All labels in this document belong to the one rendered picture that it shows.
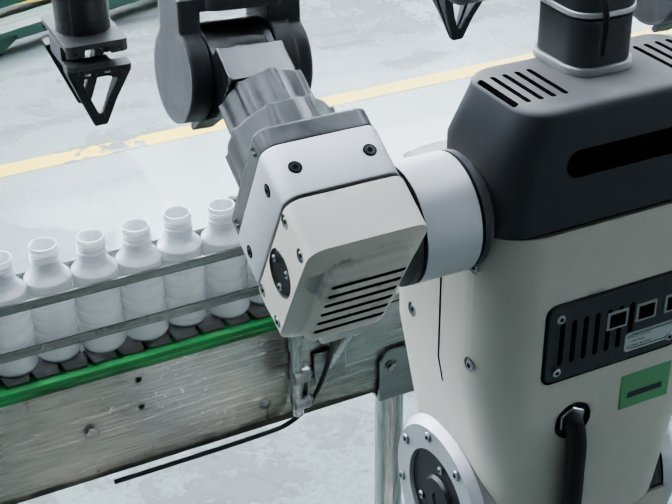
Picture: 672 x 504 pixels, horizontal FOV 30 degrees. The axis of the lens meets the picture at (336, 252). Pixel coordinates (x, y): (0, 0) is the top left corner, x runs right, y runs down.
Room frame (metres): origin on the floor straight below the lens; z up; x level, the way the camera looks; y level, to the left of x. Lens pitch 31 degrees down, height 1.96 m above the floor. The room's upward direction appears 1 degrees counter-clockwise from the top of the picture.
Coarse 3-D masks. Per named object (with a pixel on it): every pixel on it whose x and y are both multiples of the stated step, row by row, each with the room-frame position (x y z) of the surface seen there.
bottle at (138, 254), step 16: (128, 224) 1.41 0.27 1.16; (144, 224) 1.42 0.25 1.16; (128, 240) 1.39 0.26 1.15; (144, 240) 1.39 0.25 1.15; (128, 256) 1.38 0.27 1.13; (144, 256) 1.38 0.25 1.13; (160, 256) 1.40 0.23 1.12; (128, 272) 1.38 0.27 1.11; (128, 288) 1.38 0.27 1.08; (144, 288) 1.38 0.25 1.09; (160, 288) 1.39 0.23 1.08; (128, 304) 1.38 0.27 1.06; (144, 304) 1.37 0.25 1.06; (160, 304) 1.39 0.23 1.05; (144, 336) 1.37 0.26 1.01; (160, 336) 1.39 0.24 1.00
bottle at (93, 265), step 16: (80, 240) 1.38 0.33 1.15; (96, 240) 1.37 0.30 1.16; (80, 256) 1.36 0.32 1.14; (96, 256) 1.36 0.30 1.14; (80, 272) 1.36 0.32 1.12; (96, 272) 1.35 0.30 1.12; (112, 272) 1.36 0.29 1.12; (80, 304) 1.35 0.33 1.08; (96, 304) 1.35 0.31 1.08; (112, 304) 1.36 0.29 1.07; (80, 320) 1.36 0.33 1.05; (96, 320) 1.35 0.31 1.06; (112, 320) 1.36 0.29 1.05; (112, 336) 1.35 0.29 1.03; (96, 352) 1.35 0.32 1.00
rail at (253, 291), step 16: (112, 256) 1.43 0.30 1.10; (208, 256) 1.41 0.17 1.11; (224, 256) 1.42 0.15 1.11; (144, 272) 1.37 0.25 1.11; (160, 272) 1.38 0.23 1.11; (80, 288) 1.34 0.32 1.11; (96, 288) 1.34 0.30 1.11; (112, 288) 1.35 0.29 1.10; (256, 288) 1.44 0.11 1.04; (16, 304) 1.30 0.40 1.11; (32, 304) 1.31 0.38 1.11; (48, 304) 1.32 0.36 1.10; (192, 304) 1.40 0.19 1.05; (208, 304) 1.41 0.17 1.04; (128, 320) 1.36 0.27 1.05; (144, 320) 1.37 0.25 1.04; (160, 320) 1.38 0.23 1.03; (80, 336) 1.33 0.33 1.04; (96, 336) 1.34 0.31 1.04; (16, 352) 1.30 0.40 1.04; (32, 352) 1.30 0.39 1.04
